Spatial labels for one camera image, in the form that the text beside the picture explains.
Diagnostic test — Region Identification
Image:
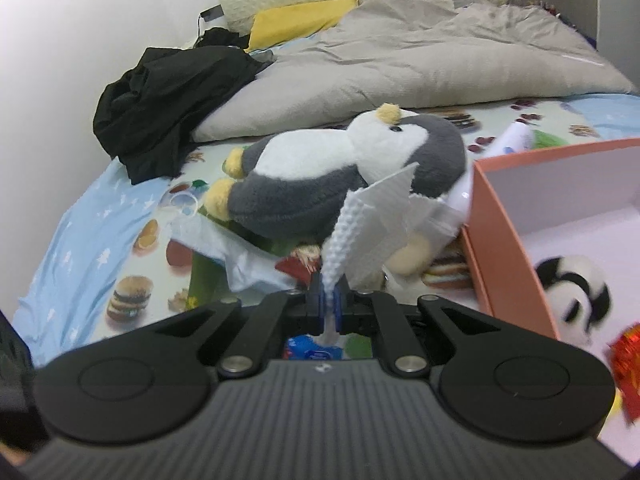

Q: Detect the beige soft puff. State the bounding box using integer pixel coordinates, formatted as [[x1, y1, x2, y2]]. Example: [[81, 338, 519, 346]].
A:
[[387, 235, 434, 278]]

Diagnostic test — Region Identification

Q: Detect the grey white penguin plush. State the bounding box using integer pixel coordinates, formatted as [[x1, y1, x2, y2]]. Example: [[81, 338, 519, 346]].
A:
[[204, 102, 470, 245]]

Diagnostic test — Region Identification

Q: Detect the red snack packet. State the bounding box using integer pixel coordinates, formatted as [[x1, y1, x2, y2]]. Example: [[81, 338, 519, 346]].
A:
[[607, 324, 640, 423], [275, 245, 321, 279]]

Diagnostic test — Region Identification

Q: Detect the white packet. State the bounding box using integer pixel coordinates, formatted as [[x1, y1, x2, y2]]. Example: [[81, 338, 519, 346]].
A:
[[487, 122, 535, 158]]

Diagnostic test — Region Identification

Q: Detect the white embossed tissue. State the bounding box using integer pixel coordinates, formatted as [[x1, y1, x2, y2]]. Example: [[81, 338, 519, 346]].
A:
[[320, 162, 420, 348]]

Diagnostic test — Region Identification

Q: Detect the black clothes pile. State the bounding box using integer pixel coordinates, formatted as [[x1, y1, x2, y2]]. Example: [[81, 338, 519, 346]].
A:
[[92, 27, 276, 186]]

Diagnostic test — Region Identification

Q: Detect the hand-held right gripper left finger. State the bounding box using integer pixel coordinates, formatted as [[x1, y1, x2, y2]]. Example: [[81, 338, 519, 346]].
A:
[[152, 272, 332, 379]]

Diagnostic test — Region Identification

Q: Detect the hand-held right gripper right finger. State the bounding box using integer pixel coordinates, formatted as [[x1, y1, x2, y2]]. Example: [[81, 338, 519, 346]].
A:
[[335, 275, 502, 378]]

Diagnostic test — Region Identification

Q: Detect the food printed mat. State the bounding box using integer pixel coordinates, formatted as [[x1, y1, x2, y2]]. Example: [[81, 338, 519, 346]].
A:
[[102, 94, 608, 361]]

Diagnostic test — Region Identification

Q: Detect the orange cardboard box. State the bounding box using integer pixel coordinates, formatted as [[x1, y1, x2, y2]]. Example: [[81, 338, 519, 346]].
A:
[[459, 139, 640, 453]]

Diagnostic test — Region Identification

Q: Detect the grey duvet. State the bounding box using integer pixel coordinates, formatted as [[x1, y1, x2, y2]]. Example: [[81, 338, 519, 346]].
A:
[[192, 0, 632, 143]]

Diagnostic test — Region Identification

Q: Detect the blue white plastic bag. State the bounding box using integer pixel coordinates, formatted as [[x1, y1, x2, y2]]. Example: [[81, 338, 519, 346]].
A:
[[284, 336, 346, 361]]

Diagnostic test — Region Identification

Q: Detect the panda plush toy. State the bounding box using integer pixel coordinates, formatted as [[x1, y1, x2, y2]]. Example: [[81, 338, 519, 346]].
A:
[[532, 255, 612, 348]]

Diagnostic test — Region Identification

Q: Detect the yellow pillow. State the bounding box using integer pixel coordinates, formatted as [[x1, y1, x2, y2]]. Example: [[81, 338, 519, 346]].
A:
[[245, 0, 361, 53]]

